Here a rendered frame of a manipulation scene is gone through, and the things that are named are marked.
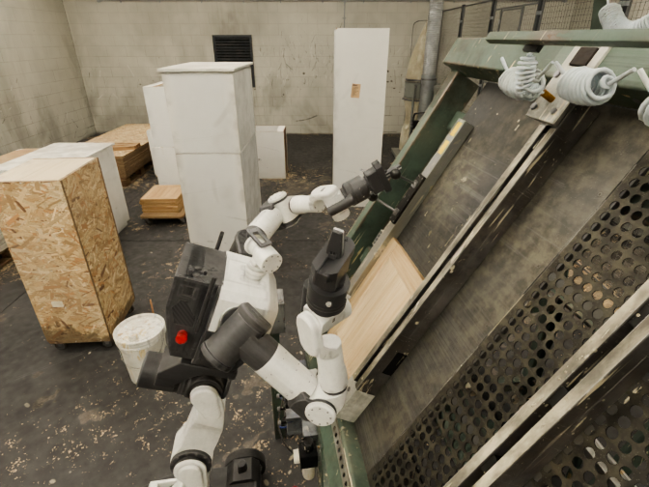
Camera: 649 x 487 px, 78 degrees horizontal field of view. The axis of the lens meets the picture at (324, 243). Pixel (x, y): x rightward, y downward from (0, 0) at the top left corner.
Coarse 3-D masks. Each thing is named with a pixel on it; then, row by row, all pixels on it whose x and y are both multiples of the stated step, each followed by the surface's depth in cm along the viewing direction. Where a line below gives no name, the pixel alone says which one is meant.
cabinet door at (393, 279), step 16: (384, 256) 147; (400, 256) 138; (368, 272) 153; (384, 272) 143; (400, 272) 134; (416, 272) 125; (368, 288) 149; (384, 288) 139; (400, 288) 131; (416, 288) 122; (352, 304) 154; (368, 304) 144; (384, 304) 135; (400, 304) 127; (352, 320) 150; (368, 320) 140; (384, 320) 131; (352, 336) 146; (368, 336) 136; (352, 352) 141; (368, 352) 132; (352, 368) 137
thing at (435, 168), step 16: (464, 128) 133; (448, 144) 135; (432, 160) 140; (448, 160) 137; (432, 176) 139; (416, 192) 141; (416, 208) 144; (400, 224) 146; (384, 240) 148; (368, 256) 154; (352, 288) 155
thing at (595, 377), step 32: (640, 288) 62; (608, 320) 65; (640, 320) 61; (608, 352) 65; (640, 352) 61; (576, 384) 68; (608, 384) 63; (512, 416) 73; (544, 416) 68; (576, 416) 66; (512, 448) 70; (544, 448) 68; (480, 480) 73; (512, 480) 72
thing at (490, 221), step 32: (544, 96) 89; (544, 128) 94; (576, 128) 91; (544, 160) 94; (512, 192) 97; (480, 224) 100; (448, 256) 107; (480, 256) 104; (448, 288) 107; (416, 320) 111; (384, 352) 114; (352, 384) 123; (352, 416) 125
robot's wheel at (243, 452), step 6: (240, 450) 192; (246, 450) 192; (252, 450) 193; (258, 450) 195; (228, 456) 193; (234, 456) 190; (240, 456) 189; (246, 456) 190; (252, 456) 190; (258, 456) 192; (264, 456) 197; (228, 462) 190; (264, 462) 194; (264, 468) 195
